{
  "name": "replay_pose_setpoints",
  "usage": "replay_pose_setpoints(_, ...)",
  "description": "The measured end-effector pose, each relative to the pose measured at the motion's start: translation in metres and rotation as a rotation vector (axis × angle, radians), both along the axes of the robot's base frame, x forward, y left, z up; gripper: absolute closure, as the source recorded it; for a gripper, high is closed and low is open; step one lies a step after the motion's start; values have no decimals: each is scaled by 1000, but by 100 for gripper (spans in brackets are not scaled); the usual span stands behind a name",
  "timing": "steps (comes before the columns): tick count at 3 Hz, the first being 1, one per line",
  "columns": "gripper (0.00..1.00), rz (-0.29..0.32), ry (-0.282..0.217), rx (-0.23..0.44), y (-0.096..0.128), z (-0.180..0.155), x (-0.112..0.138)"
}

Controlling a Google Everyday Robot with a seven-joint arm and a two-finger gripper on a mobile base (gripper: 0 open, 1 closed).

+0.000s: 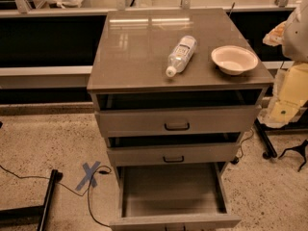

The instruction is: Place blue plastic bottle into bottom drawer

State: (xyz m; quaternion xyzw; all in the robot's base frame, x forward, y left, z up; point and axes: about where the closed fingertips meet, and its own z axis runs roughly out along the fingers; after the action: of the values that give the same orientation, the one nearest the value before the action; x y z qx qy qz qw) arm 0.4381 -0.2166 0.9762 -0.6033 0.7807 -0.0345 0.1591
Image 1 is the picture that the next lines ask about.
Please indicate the clear plastic bottle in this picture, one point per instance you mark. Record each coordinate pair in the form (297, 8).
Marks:
(180, 55)

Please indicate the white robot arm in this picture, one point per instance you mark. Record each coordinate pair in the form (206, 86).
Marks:
(290, 89)

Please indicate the grey drawer cabinet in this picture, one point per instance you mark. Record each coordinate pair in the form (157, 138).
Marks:
(129, 71)

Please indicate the middle drawer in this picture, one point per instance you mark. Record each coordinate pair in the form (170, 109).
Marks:
(175, 154)

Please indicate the drawer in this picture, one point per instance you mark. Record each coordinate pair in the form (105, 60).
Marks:
(155, 122)
(176, 197)
(175, 154)

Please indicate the top drawer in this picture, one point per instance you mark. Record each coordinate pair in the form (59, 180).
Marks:
(155, 122)

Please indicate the bottom drawer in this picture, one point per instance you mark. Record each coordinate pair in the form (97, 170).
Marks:
(176, 197)

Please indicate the blue tape cross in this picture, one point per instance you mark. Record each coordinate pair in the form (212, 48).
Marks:
(88, 178)

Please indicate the white bowl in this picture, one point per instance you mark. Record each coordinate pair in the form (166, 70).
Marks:
(234, 60)

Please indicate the black stand leg right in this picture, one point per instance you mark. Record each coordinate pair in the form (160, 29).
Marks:
(261, 130)

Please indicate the black tripod foot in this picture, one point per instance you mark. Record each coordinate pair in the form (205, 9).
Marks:
(299, 149)

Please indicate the black stand left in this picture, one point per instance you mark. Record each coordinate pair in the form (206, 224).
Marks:
(37, 215)

